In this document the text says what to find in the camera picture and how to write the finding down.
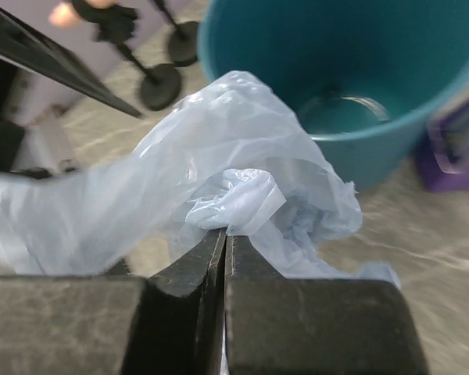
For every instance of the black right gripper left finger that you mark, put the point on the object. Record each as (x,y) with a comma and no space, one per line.
(170,323)

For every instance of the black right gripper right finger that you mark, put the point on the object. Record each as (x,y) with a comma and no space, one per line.
(275,325)

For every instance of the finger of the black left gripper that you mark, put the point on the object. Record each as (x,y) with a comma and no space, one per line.
(28,48)

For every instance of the light blue trash bag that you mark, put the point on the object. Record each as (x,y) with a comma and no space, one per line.
(230,156)

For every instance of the teal plastic trash bin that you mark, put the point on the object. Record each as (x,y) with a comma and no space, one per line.
(363,77)

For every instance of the beige microphone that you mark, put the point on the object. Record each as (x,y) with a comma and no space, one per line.
(64,14)

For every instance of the black round stand base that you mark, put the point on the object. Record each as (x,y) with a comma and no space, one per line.
(160,85)

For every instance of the black purple-mic stand base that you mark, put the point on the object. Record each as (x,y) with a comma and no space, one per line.
(181,44)

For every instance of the purple metronome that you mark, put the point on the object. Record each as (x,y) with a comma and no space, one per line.
(442,159)

